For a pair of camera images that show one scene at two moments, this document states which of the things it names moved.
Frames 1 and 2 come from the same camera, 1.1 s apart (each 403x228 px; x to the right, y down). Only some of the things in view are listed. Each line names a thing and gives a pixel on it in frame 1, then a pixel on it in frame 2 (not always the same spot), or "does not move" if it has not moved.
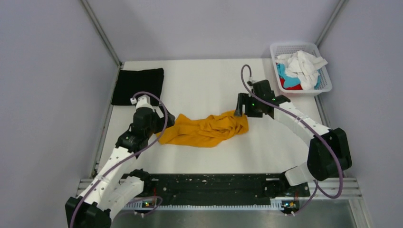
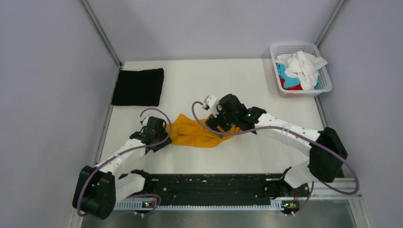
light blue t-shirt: [290, 80] does not move
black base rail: [204, 189] does not move
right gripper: [244, 99] -> [213, 122]
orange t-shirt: [206, 132] does not move
